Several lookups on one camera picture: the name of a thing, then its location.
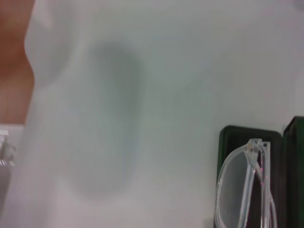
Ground clear transparent glasses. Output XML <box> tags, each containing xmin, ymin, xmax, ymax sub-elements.
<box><xmin>215</xmin><ymin>138</ymin><xmax>278</xmax><ymax>228</ymax></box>

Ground dark green glasses case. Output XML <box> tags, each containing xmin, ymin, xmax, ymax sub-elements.
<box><xmin>216</xmin><ymin>115</ymin><xmax>304</xmax><ymax>228</ymax></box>

